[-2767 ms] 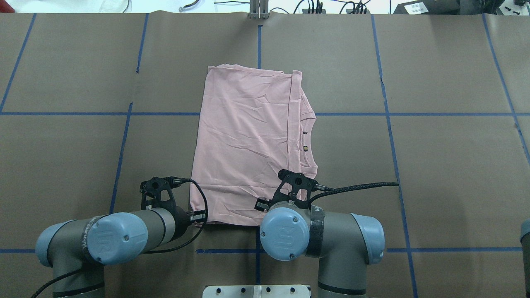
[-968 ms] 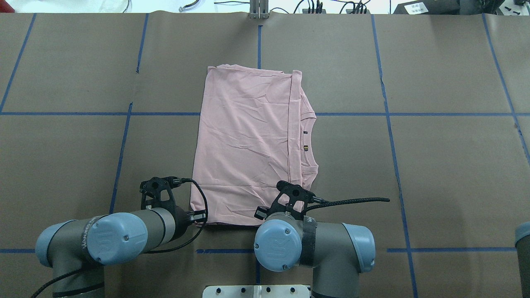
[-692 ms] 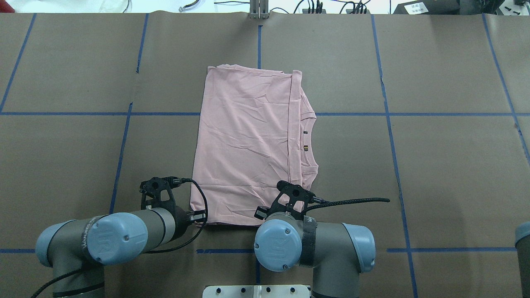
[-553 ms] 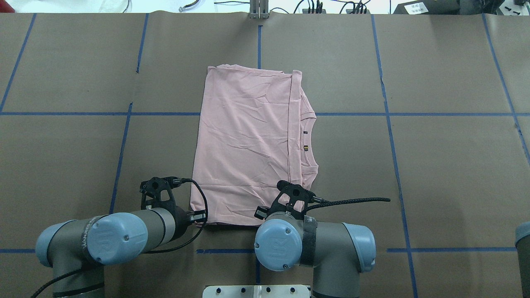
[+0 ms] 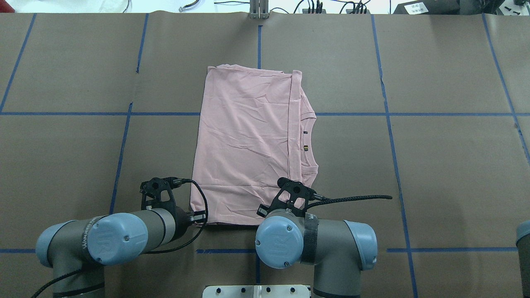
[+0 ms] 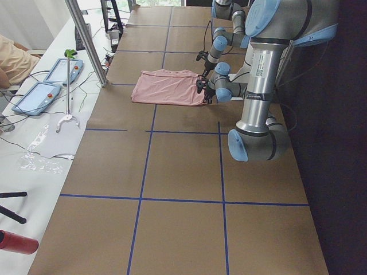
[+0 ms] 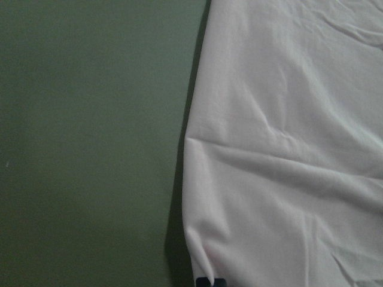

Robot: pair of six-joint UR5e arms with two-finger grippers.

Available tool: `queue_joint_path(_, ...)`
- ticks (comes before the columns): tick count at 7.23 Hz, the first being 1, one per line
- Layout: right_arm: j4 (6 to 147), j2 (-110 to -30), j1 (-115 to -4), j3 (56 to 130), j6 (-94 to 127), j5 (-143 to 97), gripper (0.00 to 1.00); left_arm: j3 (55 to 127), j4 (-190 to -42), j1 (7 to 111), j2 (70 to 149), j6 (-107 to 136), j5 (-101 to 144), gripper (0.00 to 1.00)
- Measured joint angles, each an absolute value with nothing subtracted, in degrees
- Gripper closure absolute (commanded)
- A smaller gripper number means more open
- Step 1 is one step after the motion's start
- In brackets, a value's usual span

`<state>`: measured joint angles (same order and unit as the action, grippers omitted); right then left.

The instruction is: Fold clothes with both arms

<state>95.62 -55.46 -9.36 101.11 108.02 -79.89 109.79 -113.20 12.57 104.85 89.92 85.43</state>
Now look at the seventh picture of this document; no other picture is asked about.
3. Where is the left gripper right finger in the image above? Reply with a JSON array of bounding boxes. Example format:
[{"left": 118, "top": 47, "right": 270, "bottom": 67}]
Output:
[{"left": 212, "top": 278, "right": 227, "bottom": 287}]

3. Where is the pink Snoopy t-shirt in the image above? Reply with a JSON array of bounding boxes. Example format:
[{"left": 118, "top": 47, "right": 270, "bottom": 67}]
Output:
[{"left": 183, "top": 1, "right": 382, "bottom": 286}]

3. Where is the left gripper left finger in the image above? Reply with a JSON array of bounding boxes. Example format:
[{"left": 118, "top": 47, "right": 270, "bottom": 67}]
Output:
[{"left": 196, "top": 277, "right": 212, "bottom": 287}]

